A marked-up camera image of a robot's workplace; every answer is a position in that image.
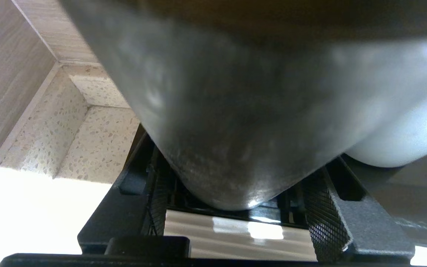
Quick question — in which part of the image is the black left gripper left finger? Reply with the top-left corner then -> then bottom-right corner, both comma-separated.
77,126 -> 169,256

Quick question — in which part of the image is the grey plastic cup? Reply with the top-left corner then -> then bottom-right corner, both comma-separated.
341,35 -> 427,168

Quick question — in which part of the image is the black tray with white liner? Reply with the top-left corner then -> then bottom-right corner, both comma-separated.
163,158 -> 427,260

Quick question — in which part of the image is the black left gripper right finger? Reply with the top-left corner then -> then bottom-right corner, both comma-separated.
302,156 -> 416,264

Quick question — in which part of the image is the black plastic cup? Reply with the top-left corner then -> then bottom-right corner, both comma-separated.
60,0 -> 427,212

